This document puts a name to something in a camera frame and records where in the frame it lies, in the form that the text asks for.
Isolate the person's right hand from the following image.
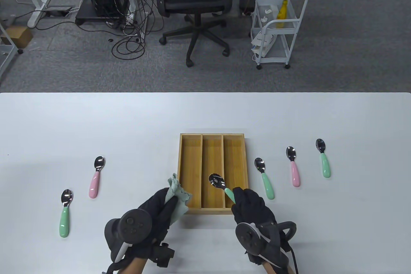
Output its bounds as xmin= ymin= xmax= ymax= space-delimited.
xmin=232 ymin=187 xmax=276 ymax=226

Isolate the person's left hand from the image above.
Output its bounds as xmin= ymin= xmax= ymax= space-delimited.
xmin=128 ymin=188 xmax=179 ymax=259

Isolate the green fish scale cleaning cloth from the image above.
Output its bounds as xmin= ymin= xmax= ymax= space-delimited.
xmin=164 ymin=173 xmax=192 ymax=226

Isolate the green handled baby spoon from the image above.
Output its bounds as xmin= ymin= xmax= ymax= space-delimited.
xmin=316 ymin=139 xmax=331 ymax=178
xmin=209 ymin=173 xmax=236 ymax=204
xmin=254 ymin=158 xmax=275 ymax=200
xmin=59 ymin=189 xmax=74 ymax=238

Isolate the pink handled baby spoon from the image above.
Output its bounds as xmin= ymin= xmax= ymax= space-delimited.
xmin=286 ymin=146 xmax=302 ymax=188
xmin=89 ymin=156 xmax=106 ymax=199

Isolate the person's right forearm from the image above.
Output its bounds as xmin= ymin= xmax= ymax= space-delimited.
xmin=262 ymin=260 xmax=294 ymax=274

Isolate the person's left forearm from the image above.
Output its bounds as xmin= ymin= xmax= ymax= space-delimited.
xmin=117 ymin=252 xmax=149 ymax=274

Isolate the black hand controller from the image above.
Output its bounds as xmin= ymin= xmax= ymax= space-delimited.
xmin=104 ymin=209 xmax=153 ymax=263
xmin=235 ymin=221 xmax=297 ymax=269

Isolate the wooden three-compartment tray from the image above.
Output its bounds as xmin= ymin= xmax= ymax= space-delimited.
xmin=177 ymin=133 xmax=250 ymax=215

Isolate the white metal trolley cart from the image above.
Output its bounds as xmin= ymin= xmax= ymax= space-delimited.
xmin=250 ymin=0 xmax=309 ymax=69

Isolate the white printed bag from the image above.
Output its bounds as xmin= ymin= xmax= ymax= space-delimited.
xmin=251 ymin=31 xmax=276 ymax=57

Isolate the black mesh office chair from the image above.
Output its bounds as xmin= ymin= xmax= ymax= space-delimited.
xmin=148 ymin=0 xmax=239 ymax=68

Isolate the yellow bottle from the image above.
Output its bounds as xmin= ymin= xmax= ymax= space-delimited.
xmin=276 ymin=0 xmax=288 ymax=29

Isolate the black computer stand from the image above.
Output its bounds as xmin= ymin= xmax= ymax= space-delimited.
xmin=75 ymin=0 xmax=130 ymax=26

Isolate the white metal rack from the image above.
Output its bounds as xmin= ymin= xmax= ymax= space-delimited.
xmin=0 ymin=17 xmax=24 ymax=78

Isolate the black floor socket box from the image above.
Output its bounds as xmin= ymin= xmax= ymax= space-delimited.
xmin=44 ymin=6 xmax=73 ymax=17

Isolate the brown cardboard box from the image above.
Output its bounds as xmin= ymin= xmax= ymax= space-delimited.
xmin=4 ymin=26 xmax=33 ymax=49

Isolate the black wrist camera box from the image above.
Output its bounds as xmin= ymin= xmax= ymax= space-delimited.
xmin=151 ymin=243 xmax=175 ymax=268

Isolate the black sensor cable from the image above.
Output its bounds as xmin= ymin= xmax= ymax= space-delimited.
xmin=282 ymin=242 xmax=299 ymax=274

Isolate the bundle of black cables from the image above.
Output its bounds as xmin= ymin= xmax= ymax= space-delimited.
xmin=106 ymin=0 xmax=166 ymax=61

